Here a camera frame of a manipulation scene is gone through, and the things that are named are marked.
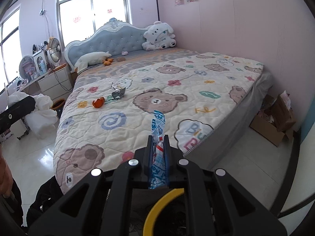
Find white goose plush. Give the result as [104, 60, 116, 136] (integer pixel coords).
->
[74, 52, 112, 71]

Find round standing fan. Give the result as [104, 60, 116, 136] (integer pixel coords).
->
[47, 37, 62, 67]

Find white suitcase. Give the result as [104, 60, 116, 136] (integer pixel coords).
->
[10, 119, 29, 140]

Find white drawer cabinet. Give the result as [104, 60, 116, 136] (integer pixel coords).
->
[38, 64, 73, 101]

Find yellow rimmed trash bin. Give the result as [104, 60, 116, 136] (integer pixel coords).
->
[143, 188, 184, 236]

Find white plush bear toy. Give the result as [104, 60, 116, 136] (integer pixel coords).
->
[142, 21, 176, 51]

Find orange peel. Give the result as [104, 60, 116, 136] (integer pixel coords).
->
[92, 97, 105, 109]

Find white desk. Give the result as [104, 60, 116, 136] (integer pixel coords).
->
[6, 73, 49, 95]

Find blue white candy wrapper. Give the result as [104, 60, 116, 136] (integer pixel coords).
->
[149, 110, 166, 189]

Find blue tufted headboard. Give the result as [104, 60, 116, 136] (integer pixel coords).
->
[64, 18, 147, 70]

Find person left hand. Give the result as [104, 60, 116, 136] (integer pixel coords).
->
[0, 153, 13, 198]

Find cardboard box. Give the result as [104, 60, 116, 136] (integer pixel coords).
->
[250, 91, 296, 147]

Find silver green foil wrapper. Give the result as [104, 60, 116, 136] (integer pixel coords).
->
[112, 88, 126, 100]

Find bear pattern quilt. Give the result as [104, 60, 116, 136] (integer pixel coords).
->
[54, 52, 264, 192]

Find round vanity mirror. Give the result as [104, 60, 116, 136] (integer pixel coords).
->
[19, 55, 35, 81]

